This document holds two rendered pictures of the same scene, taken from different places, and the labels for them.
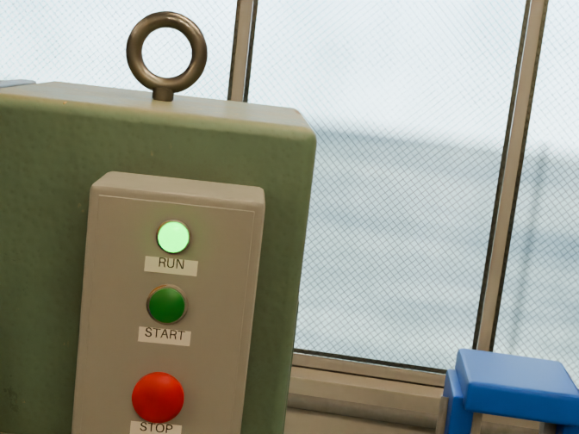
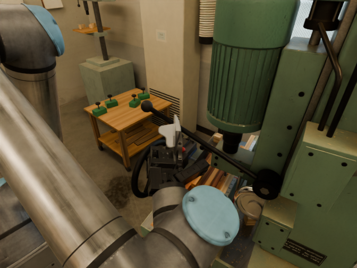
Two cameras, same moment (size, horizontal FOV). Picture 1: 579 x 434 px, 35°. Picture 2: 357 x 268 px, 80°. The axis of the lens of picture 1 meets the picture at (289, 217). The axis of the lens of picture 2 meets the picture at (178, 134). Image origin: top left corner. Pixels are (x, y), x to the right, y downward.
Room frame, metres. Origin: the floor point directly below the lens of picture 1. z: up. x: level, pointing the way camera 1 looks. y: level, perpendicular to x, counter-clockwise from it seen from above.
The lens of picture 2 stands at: (0.10, 0.22, 1.53)
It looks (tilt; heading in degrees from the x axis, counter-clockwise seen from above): 36 degrees down; 34
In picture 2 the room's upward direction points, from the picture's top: straight up
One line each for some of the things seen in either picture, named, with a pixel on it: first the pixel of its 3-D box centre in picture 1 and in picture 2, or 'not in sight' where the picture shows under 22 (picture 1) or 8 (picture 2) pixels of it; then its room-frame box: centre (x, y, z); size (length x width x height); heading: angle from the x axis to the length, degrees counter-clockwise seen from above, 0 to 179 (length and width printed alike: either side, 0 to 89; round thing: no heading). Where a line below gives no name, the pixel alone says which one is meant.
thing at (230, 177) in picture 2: not in sight; (230, 181); (0.66, 0.37, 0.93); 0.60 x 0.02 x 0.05; 3
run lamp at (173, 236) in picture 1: (173, 237); not in sight; (0.50, 0.06, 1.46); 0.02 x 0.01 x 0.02; 93
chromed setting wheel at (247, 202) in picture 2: not in sight; (255, 203); (0.54, 0.26, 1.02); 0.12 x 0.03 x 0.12; 93
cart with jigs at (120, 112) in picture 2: not in sight; (131, 123); (1.38, 1.69, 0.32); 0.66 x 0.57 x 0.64; 173
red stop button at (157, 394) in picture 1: (158, 397); not in sight; (0.50, 0.06, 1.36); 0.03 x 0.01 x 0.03; 93
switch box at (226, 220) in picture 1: (170, 313); not in sight; (0.53, 0.07, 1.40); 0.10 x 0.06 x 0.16; 93
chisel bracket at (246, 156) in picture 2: not in sight; (233, 161); (0.66, 0.37, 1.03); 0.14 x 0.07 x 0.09; 93
